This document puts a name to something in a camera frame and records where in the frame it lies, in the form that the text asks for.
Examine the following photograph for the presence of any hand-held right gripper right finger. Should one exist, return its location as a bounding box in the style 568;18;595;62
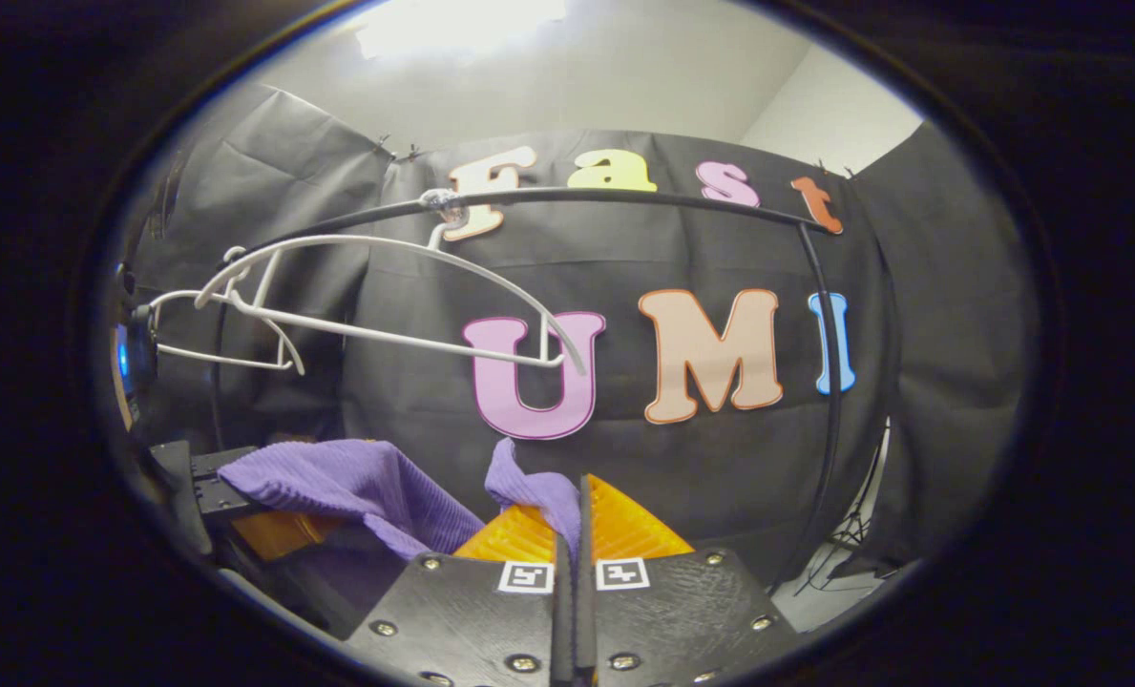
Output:
577;474;807;687

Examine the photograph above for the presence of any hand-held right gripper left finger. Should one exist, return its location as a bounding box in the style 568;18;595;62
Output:
346;504;573;687

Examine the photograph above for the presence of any purple shirt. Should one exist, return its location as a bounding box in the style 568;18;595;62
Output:
219;437;582;564

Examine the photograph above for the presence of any black clothes rack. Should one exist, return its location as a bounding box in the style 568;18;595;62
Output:
209;186;845;588

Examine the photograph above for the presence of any black tripod stand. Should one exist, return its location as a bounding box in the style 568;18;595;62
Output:
796;420;891;594

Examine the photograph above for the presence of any clear tape wrap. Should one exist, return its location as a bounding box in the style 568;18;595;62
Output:
419;188;468;225

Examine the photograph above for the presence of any white wire hanger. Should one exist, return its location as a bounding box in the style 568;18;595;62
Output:
195;215;589;378
147;246;307;376

